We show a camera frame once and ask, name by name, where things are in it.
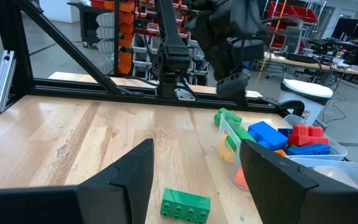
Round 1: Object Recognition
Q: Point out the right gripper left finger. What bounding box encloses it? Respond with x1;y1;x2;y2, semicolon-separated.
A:
76;138;155;224

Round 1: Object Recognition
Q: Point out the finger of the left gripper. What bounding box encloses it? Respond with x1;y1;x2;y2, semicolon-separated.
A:
216;70;251;105

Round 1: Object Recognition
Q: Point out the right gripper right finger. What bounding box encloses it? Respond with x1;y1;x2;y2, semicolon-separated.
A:
240;140;319;224

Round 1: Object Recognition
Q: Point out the orange toy block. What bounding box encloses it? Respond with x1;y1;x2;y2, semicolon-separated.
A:
233;149;288;190

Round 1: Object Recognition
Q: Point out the small blue toy block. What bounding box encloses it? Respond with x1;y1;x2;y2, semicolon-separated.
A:
277;128;294;138

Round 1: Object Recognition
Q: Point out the red toy block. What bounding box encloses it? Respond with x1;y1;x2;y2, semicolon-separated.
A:
287;124;330;147

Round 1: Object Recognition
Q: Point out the long green toy block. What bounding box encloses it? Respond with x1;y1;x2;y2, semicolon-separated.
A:
160;187;211;224

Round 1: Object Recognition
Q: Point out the yellow toy block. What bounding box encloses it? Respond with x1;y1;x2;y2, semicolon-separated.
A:
218;135;239;164

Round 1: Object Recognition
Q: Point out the silver foot plate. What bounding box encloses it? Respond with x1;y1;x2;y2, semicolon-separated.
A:
175;88;196;103

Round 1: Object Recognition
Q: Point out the grey mesh office chair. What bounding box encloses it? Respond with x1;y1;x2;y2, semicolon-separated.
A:
265;26;305;80

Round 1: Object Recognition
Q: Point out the red bin rack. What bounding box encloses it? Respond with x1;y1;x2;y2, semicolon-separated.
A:
266;0;328;52

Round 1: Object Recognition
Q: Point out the clear plastic bin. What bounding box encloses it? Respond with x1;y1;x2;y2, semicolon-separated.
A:
218;110;349;192
290;156;358;192

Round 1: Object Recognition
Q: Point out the white trash can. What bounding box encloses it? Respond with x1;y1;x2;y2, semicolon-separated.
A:
277;78;335;125

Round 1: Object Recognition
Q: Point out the wooden top desk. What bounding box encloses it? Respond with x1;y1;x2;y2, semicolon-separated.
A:
264;51;358;90

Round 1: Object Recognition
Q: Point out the storage bin shelf rack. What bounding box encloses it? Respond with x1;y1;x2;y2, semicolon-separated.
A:
90;0;213;86

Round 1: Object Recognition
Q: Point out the black computer monitor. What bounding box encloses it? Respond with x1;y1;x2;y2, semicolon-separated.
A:
331;17;358;40

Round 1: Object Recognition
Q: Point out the yellow cable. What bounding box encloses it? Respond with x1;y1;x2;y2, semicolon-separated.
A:
252;0;289;91

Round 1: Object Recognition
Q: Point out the black aluminium table frame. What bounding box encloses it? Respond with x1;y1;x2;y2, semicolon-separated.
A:
0;0;306;130

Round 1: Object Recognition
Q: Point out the silver frame bracket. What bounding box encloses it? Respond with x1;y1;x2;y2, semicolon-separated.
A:
0;49;17;118

